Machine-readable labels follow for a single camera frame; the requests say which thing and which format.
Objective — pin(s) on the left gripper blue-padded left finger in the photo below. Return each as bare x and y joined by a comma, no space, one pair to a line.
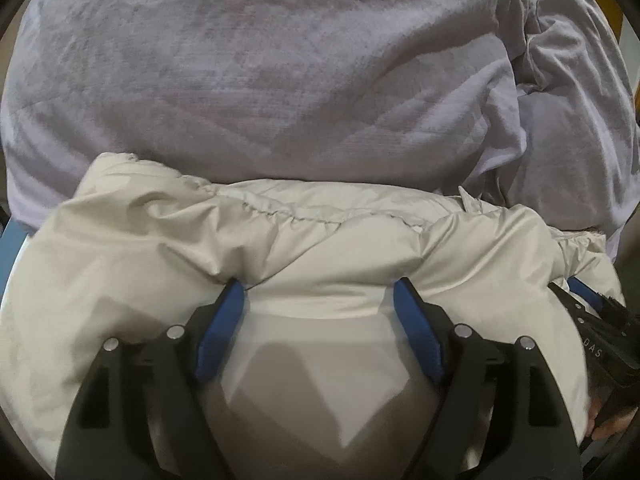
107,435

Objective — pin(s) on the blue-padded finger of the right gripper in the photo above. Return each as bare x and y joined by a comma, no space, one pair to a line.
591,297

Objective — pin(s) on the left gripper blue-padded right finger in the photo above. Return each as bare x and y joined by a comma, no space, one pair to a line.
500,414

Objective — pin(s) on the beige puffer jacket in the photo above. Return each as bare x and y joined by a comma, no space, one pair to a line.
320,382

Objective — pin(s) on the lavender pillow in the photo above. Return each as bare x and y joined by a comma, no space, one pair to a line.
580,165

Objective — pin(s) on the blue white striped bedsheet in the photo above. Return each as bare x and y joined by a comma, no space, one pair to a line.
11,242

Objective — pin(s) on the lavender duvet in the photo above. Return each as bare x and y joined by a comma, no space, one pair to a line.
414,93

